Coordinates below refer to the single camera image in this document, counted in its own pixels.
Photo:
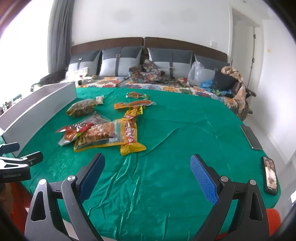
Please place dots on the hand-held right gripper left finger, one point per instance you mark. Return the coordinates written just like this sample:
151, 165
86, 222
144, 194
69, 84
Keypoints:
92, 176

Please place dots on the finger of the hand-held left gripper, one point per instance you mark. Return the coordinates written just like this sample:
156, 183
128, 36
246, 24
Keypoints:
34, 159
9, 147

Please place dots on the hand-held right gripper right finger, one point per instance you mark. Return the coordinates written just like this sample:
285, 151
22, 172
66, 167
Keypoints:
203, 178

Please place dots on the large orange-rimmed packet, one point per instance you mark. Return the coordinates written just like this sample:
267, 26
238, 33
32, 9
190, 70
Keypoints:
99, 134

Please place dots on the white cardboard box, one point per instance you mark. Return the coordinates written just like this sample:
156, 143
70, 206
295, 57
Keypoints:
34, 109

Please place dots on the red sausage packet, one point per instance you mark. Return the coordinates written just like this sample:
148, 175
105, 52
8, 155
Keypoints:
76, 128

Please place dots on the long yellow packet red label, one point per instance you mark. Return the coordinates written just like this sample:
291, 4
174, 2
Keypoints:
130, 136

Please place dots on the clear packet pale chunks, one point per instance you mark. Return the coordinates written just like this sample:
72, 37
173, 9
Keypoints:
93, 119

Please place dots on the brown nuts bag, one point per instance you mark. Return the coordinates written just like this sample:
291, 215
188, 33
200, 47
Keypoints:
81, 107

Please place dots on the small yellow packet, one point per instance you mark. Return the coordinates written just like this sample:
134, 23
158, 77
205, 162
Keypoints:
133, 112

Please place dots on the small beige packet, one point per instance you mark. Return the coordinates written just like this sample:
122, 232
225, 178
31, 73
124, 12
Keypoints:
100, 100

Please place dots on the orange sausage packet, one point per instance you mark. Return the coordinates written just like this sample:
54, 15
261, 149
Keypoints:
136, 103

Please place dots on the small green packet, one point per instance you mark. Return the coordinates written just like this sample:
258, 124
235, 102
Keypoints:
136, 95

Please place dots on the orange fabric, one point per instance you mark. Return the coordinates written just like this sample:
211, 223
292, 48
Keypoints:
18, 208

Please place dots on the green satin cloth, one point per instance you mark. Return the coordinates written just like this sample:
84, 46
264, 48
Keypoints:
173, 139

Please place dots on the grey phone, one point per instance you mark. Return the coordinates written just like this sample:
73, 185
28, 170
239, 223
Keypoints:
251, 138

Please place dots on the black phone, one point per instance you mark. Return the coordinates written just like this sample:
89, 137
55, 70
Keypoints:
270, 176

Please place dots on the black plastic bag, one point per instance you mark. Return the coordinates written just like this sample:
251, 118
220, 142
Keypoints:
52, 77

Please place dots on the blue plastic bag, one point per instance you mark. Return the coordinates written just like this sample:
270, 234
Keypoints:
207, 84

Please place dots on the dark wooden chair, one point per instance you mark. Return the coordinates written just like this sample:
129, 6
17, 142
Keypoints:
251, 93

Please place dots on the white plastic bag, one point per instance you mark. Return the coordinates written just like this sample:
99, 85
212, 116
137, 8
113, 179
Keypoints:
77, 70

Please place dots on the clear plastic bag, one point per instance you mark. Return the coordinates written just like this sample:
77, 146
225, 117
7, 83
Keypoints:
195, 74

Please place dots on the grey two-tone pillow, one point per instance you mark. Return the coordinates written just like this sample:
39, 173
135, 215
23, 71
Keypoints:
120, 61
171, 62
83, 62
208, 64

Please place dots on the floral clothing pile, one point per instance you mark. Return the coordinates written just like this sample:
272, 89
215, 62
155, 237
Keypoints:
145, 71

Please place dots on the grey curtain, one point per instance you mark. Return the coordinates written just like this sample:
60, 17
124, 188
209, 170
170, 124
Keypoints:
60, 34

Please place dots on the brown headboard panel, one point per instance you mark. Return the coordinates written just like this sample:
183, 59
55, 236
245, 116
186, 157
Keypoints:
185, 45
104, 42

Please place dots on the white door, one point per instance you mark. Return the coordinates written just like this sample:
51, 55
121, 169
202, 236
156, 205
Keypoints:
242, 46

